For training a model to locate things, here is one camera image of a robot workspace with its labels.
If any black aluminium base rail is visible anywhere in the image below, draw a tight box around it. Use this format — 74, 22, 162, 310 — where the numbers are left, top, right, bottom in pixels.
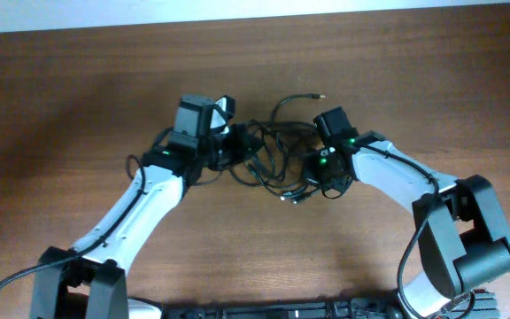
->
161, 291, 500, 319

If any black usb cable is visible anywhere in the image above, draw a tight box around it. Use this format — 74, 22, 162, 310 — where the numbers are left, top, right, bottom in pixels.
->
228, 120, 327, 206

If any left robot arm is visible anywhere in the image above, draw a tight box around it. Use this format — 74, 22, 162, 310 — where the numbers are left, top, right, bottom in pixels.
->
29, 124, 263, 319

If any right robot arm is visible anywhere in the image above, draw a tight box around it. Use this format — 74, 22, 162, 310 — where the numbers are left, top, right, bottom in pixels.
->
312, 129, 510, 318

